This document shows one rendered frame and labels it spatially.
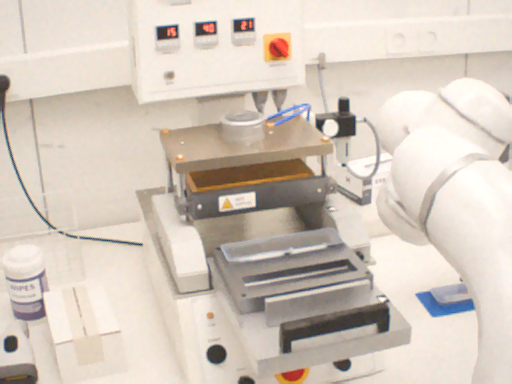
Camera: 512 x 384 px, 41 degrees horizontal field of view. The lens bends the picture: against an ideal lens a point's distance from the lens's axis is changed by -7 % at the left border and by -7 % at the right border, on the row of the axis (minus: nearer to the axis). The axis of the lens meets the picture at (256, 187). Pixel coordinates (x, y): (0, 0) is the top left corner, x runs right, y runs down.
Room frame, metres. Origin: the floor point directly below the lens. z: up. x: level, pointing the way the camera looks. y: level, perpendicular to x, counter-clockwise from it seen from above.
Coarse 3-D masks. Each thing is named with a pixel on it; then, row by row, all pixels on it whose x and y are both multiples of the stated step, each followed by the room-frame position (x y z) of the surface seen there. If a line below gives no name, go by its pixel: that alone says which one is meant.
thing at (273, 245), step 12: (264, 240) 1.01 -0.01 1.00; (276, 240) 1.01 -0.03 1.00; (288, 240) 1.01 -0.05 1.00; (300, 240) 1.01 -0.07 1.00; (312, 240) 1.00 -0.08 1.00; (324, 240) 1.00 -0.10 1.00; (336, 240) 1.00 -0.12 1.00; (228, 252) 0.97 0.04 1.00; (240, 252) 0.97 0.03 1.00; (252, 252) 0.97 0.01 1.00; (264, 252) 0.97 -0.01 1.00; (276, 252) 0.97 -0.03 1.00
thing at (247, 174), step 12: (228, 168) 1.18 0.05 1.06; (240, 168) 1.18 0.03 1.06; (252, 168) 1.18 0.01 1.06; (264, 168) 1.18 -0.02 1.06; (276, 168) 1.18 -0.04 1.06; (288, 168) 1.17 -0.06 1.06; (300, 168) 1.17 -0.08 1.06; (192, 180) 1.13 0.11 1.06; (204, 180) 1.13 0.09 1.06; (216, 180) 1.13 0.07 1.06; (228, 180) 1.13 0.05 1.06; (240, 180) 1.13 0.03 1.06; (252, 180) 1.12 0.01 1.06; (264, 180) 1.13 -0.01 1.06; (276, 180) 1.13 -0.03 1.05
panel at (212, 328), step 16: (192, 304) 0.97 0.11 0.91; (208, 304) 0.98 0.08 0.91; (192, 320) 0.96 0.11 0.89; (208, 320) 0.96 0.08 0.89; (224, 320) 0.97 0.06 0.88; (208, 336) 0.95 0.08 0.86; (224, 336) 0.96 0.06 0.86; (208, 352) 0.94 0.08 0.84; (240, 352) 0.95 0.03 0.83; (208, 368) 0.93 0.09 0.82; (224, 368) 0.93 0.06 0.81; (240, 368) 0.94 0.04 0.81; (304, 368) 0.96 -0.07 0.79; (320, 368) 0.96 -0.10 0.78; (352, 368) 0.97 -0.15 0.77; (368, 368) 0.98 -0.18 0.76
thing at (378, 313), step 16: (384, 304) 0.79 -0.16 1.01; (304, 320) 0.77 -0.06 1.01; (320, 320) 0.77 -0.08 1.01; (336, 320) 0.77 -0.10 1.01; (352, 320) 0.77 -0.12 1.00; (368, 320) 0.78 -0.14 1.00; (384, 320) 0.78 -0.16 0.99; (288, 336) 0.75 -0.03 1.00; (304, 336) 0.76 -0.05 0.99; (288, 352) 0.75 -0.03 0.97
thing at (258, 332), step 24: (216, 288) 0.95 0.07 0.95; (336, 288) 0.84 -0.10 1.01; (360, 288) 0.85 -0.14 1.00; (264, 312) 0.85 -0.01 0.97; (288, 312) 0.82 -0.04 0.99; (312, 312) 0.83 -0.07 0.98; (240, 336) 0.82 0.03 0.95; (264, 336) 0.79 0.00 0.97; (336, 336) 0.78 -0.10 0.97; (360, 336) 0.78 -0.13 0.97; (384, 336) 0.79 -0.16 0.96; (408, 336) 0.80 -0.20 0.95; (264, 360) 0.74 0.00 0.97; (288, 360) 0.75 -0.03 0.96; (312, 360) 0.76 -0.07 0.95; (336, 360) 0.77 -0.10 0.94
